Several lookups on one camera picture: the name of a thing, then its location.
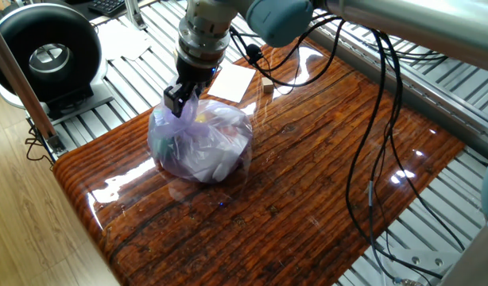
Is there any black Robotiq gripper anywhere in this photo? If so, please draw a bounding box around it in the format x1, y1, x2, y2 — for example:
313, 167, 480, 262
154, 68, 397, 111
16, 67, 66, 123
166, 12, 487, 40
163, 55, 222, 119

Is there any purple translucent plastic bag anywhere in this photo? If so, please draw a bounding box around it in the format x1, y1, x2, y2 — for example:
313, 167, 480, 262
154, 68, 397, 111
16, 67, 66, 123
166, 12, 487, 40
147, 93, 254, 184

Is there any white paper card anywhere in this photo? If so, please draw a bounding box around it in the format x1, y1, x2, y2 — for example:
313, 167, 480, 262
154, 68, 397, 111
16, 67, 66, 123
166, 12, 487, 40
207, 59, 258, 104

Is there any small wooden cube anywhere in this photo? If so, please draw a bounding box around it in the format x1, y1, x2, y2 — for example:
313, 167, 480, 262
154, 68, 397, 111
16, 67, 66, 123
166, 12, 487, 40
261, 75, 276, 95

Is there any white paper sheet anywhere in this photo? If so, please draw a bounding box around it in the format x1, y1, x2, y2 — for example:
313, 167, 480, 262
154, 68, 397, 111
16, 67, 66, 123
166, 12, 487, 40
95, 18, 152, 61

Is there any black computer keyboard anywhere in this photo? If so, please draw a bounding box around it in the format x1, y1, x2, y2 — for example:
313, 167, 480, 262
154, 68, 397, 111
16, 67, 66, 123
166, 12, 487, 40
87, 0, 128, 17

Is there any glossy wood-grain board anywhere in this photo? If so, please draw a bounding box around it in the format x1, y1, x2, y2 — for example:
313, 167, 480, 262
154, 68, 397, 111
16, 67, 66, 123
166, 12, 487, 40
52, 37, 467, 286

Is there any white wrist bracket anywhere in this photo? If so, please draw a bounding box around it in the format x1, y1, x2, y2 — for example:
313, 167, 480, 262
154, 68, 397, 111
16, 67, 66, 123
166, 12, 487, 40
184, 0, 239, 29

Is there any metal upright bracket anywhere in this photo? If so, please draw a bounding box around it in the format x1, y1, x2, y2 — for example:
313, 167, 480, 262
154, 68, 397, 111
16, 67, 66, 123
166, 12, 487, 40
123, 0, 148, 31

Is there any thin black floor cable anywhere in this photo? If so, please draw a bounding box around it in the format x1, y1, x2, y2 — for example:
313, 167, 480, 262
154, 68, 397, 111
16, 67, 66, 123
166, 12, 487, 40
24, 121, 56, 170

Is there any brown wooden post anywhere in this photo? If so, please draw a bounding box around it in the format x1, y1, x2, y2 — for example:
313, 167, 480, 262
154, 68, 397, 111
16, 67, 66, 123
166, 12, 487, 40
0, 15, 68, 158

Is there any black ring-shaped device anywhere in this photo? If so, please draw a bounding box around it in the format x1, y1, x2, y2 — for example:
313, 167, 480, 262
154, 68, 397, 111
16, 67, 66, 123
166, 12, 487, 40
0, 2, 114, 125

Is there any black cable with grey tag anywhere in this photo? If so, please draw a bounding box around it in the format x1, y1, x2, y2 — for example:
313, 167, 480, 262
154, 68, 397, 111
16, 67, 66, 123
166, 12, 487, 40
344, 29, 446, 281

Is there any aluminium profile rail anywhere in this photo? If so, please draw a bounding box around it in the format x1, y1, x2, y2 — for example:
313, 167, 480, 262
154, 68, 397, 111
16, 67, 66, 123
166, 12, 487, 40
307, 27, 488, 160

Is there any black hanging cable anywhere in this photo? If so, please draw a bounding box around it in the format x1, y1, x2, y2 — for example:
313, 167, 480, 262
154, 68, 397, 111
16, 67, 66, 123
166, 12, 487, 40
370, 33, 467, 252

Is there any blue metal cable connector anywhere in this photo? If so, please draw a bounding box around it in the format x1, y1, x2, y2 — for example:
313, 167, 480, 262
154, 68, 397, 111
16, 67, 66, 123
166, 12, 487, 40
393, 276, 424, 286

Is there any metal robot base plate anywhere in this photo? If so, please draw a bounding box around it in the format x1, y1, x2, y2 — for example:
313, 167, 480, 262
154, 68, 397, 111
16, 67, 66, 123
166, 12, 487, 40
377, 248, 466, 286

